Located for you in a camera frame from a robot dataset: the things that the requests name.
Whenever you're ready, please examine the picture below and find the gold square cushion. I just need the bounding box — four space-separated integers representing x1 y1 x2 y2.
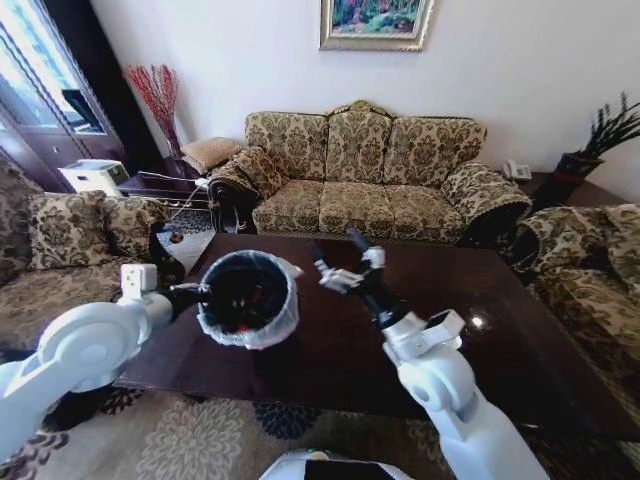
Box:
179 137 244 174

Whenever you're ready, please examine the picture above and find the dark wooden corner table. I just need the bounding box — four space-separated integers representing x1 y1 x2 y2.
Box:
519 171 632 209

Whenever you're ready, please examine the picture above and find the white power cable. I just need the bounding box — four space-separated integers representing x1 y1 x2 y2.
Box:
169 178 209 222

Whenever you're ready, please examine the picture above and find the white desk telephone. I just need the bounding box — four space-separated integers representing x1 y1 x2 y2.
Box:
502 158 533 182

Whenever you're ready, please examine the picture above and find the white air purifier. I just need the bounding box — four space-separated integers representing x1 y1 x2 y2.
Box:
57 158 129 197

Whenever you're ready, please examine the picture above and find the framed landscape painting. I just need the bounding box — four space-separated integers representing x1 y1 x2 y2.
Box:
318 0 437 53

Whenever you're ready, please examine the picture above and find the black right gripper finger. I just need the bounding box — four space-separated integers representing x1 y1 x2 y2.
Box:
306 241 362 295
347 228 388 274

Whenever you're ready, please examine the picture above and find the green plant in dark pot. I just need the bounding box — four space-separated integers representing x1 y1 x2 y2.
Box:
553 92 640 189

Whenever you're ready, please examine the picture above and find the red branch decoration in vase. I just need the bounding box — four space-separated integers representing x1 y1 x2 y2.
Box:
122 63 183 160

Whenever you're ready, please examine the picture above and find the dark wooden side table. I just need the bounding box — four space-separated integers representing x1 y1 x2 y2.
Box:
117 154 217 202

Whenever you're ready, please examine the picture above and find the floral patterned rug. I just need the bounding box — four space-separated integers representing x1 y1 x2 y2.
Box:
0 384 454 480

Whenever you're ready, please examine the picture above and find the floral square cushion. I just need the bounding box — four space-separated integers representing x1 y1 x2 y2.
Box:
27 192 109 271

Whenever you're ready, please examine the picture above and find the black trash bin white liner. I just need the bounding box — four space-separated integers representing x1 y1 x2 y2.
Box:
196 249 305 351

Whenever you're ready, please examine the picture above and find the floral armchair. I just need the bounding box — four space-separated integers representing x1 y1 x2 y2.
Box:
509 202 640 401

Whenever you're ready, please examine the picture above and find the dark wooden glass cabinet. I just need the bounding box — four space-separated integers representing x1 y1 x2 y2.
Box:
0 0 167 194

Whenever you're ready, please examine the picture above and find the white robot front shell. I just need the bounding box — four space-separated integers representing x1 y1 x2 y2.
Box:
259 448 416 480

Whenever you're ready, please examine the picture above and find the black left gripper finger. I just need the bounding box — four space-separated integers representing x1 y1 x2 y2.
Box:
196 280 222 306

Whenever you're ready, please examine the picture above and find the floral three-seat sofa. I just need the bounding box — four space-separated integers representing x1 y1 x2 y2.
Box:
207 99 534 246

